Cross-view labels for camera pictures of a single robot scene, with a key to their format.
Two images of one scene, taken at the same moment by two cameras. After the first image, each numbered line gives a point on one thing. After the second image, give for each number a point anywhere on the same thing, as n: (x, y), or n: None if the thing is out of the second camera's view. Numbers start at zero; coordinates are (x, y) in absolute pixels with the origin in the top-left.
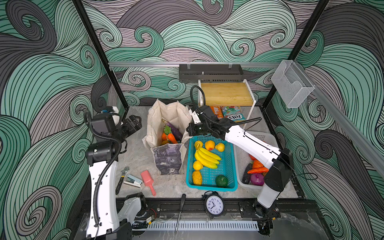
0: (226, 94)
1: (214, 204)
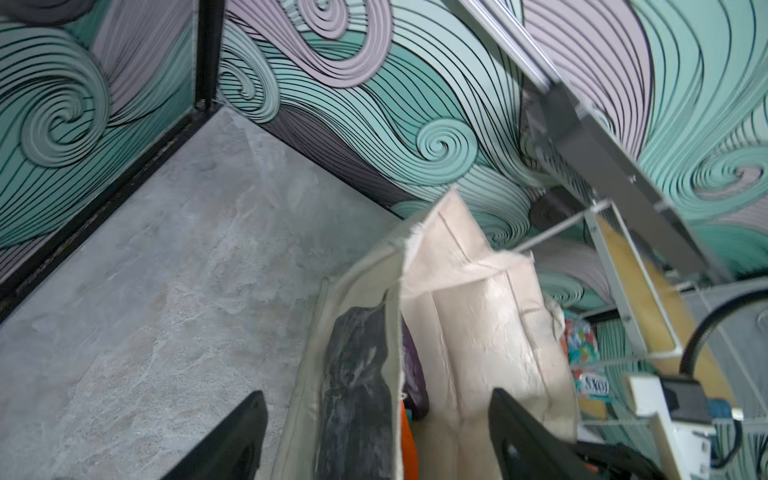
0: (714, 334)
1: None
